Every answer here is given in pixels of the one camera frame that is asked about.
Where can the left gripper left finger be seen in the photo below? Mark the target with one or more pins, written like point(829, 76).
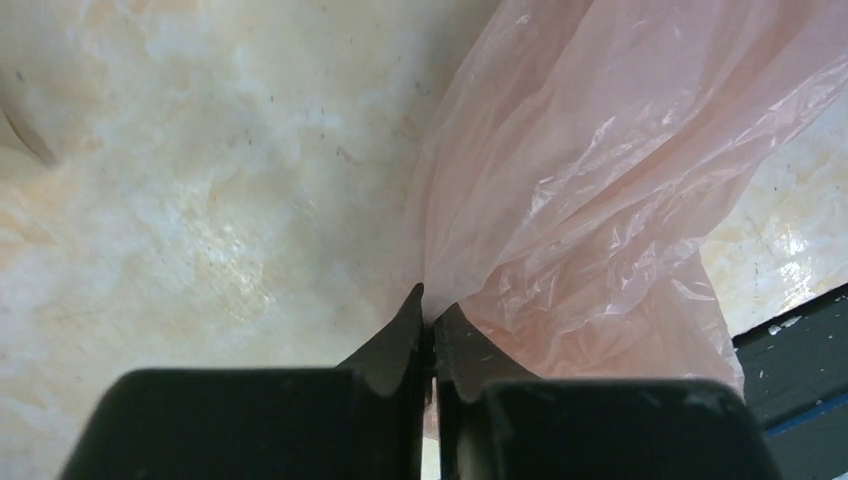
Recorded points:
point(361, 419)

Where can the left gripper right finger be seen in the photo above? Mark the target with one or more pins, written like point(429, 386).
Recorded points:
point(497, 420)

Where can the pink plastic trash bag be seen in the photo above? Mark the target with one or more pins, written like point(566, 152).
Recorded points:
point(583, 153)

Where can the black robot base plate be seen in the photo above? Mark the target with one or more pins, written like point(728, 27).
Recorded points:
point(795, 367)

